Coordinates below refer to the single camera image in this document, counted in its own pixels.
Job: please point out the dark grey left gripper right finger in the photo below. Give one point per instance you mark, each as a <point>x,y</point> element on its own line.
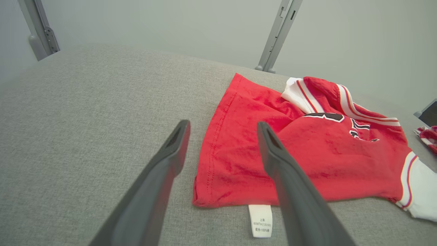
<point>297,191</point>

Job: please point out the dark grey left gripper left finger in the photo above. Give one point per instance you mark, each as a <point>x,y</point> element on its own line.
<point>150,191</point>

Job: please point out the red basketball jersey white trim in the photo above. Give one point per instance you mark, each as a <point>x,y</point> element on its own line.
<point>307,153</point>

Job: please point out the red shorts with white stripe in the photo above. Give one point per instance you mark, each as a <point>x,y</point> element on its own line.
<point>428,136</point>

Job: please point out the dark grey box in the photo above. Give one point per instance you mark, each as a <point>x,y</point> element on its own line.
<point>430,114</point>

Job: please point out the grey window frame post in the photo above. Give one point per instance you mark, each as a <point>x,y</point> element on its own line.
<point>278,34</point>

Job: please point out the grey hinged metal post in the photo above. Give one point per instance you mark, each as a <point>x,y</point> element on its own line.
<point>41,30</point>

